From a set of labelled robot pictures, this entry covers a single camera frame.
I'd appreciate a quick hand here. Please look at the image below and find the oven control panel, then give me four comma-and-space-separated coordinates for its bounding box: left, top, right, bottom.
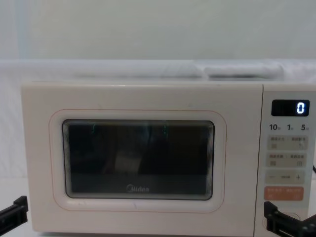
262, 84, 316, 234

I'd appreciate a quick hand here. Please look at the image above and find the cream microwave oven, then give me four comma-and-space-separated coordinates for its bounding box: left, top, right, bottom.
20, 80, 316, 236

